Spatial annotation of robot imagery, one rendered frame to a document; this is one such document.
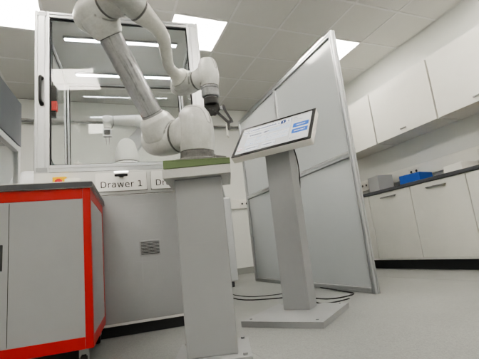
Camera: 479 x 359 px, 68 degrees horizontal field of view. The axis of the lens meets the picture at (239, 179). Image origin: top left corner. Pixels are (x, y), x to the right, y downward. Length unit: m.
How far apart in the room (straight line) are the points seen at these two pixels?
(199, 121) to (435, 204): 2.87
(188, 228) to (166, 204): 0.76
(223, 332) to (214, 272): 0.23
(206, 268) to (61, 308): 0.58
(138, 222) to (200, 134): 0.83
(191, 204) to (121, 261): 0.82
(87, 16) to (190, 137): 0.64
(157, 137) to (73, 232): 0.54
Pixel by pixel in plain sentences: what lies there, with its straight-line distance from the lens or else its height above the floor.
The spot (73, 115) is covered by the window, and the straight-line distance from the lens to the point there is 2.39.
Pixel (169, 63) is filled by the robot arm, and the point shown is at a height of 1.32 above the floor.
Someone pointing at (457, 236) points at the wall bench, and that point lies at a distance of 3.85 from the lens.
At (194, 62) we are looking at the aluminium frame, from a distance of 2.56.
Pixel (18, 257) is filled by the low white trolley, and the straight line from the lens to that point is 1.65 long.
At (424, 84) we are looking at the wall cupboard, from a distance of 4.56.
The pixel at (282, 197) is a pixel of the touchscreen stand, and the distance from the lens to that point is 2.11.
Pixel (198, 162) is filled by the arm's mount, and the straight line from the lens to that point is 1.47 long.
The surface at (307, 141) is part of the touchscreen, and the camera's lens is 2.00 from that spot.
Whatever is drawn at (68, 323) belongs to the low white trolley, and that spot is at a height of 0.20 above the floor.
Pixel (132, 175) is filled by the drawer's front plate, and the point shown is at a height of 0.91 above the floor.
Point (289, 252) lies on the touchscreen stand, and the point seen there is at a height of 0.36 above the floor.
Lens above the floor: 0.41
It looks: 11 degrees up
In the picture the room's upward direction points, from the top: 6 degrees counter-clockwise
